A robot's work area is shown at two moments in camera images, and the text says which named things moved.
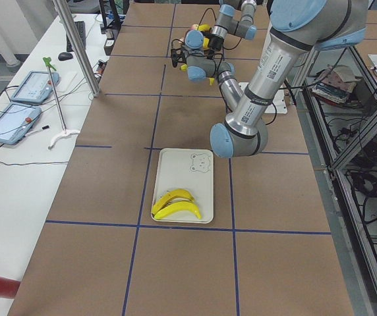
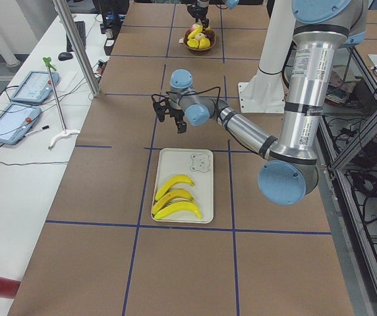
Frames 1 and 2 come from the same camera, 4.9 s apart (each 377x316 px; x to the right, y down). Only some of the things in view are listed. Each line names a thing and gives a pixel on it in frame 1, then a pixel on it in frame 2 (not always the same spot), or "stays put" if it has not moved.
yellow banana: x=176 y=193 stays put
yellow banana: x=184 y=67 to x=179 y=178
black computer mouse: x=64 y=56 stays put
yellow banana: x=178 y=207 stays put
